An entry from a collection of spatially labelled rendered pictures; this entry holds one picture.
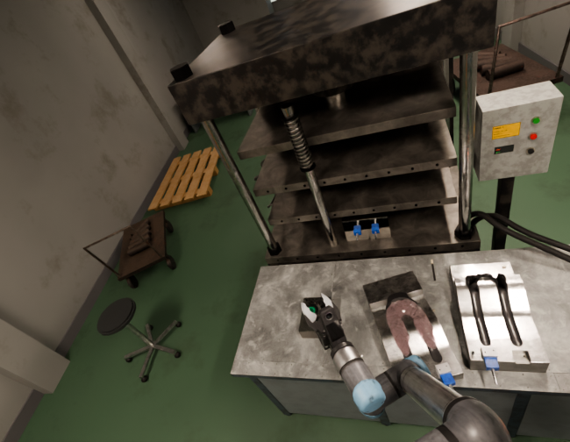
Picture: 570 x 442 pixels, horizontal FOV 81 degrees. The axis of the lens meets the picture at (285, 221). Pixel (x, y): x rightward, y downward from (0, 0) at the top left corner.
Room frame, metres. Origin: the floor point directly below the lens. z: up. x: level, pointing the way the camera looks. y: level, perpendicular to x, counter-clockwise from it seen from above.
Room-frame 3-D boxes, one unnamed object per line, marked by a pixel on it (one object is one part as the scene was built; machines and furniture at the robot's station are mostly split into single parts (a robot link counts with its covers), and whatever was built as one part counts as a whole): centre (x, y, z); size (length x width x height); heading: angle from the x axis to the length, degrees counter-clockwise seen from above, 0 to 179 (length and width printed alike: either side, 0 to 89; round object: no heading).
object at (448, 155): (1.78, -0.56, 1.27); 1.10 x 0.74 x 0.05; 63
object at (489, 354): (0.46, -0.49, 0.89); 0.13 x 0.05 x 0.05; 153
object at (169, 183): (4.78, 1.06, 0.06); 1.41 x 0.98 x 0.13; 160
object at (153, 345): (1.95, 1.55, 0.30); 0.57 x 0.54 x 0.60; 70
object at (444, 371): (0.49, -0.32, 0.86); 0.13 x 0.05 x 0.05; 170
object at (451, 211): (1.73, -0.54, 0.76); 1.30 x 0.84 x 0.06; 63
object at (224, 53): (1.73, -0.54, 1.75); 1.30 x 0.84 x 0.61; 63
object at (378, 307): (0.76, -0.31, 0.86); 0.50 x 0.26 x 0.11; 170
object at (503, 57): (3.35, -2.95, 0.55); 1.39 x 0.81 x 1.10; 161
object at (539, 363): (0.68, -0.67, 0.87); 0.50 x 0.26 x 0.14; 153
